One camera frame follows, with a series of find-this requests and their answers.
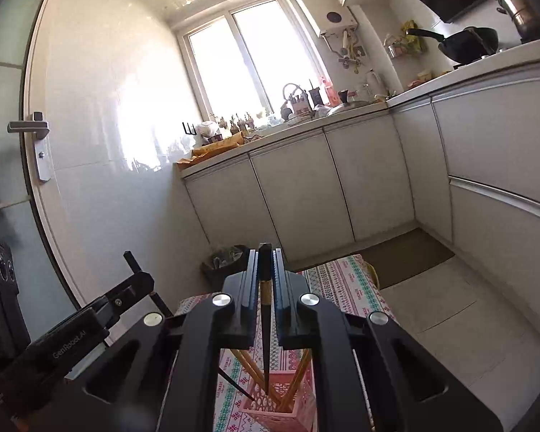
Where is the black wok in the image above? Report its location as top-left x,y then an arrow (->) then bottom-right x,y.
406,27 -> 499,66

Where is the white kettle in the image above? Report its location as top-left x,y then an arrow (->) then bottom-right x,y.
364,69 -> 385,100

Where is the frosted glass door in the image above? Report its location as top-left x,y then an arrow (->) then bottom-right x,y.
0,0 -> 86,307

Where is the metal door handle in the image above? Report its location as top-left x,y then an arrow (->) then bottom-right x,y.
8,112 -> 52,183

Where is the pile of wooden chopsticks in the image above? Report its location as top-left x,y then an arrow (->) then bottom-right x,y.
229,279 -> 316,415

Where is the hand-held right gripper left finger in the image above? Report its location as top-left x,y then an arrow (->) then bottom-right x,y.
13,248 -> 259,432

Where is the patterned tablecloth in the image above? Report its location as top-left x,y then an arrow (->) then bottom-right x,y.
173,254 -> 392,432

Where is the steel pot lid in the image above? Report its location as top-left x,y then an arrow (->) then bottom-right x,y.
326,91 -> 370,115

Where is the black trash bin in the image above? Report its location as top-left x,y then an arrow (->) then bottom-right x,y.
201,245 -> 250,289

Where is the brown floor mat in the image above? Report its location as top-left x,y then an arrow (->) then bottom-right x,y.
362,227 -> 455,289

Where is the yellow cloth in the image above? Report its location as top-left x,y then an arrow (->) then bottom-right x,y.
176,131 -> 246,169

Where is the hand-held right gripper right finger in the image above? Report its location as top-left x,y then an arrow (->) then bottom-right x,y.
274,248 -> 505,432

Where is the window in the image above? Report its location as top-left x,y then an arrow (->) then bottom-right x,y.
180,0 -> 329,122

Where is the pink utensil holder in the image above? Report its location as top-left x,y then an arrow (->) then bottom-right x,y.
234,369 -> 316,432

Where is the white water heater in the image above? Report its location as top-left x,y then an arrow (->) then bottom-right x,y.
292,0 -> 358,39

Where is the condiment basket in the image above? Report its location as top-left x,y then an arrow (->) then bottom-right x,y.
281,83 -> 313,122

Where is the yellow packet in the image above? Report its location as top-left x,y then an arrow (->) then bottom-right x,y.
402,20 -> 428,52

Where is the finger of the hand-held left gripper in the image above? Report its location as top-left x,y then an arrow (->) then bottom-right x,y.
92,251 -> 156,325

